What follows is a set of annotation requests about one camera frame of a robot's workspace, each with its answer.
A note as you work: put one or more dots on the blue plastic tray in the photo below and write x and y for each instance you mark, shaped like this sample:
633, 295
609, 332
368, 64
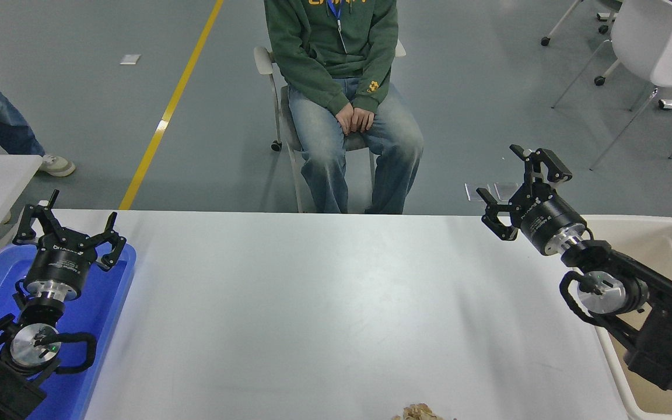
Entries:
108, 303

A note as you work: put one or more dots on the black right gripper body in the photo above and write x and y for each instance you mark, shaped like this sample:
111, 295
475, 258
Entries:
549, 221

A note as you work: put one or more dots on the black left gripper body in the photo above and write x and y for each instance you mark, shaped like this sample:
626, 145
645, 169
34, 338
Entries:
62, 265

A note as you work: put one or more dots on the grey chair with castors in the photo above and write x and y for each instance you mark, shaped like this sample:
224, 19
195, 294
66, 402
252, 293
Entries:
263, 59

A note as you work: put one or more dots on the person's right hand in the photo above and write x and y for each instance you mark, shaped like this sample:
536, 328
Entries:
346, 119

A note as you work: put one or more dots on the person's left hand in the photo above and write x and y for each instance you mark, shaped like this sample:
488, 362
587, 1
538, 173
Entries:
364, 119

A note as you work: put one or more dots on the white shell chair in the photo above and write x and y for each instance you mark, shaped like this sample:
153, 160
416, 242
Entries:
639, 35

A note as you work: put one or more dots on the tan paper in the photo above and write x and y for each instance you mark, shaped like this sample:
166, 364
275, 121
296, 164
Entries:
420, 413

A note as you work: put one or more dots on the clear floor plate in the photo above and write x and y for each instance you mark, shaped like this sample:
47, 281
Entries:
505, 189
475, 191

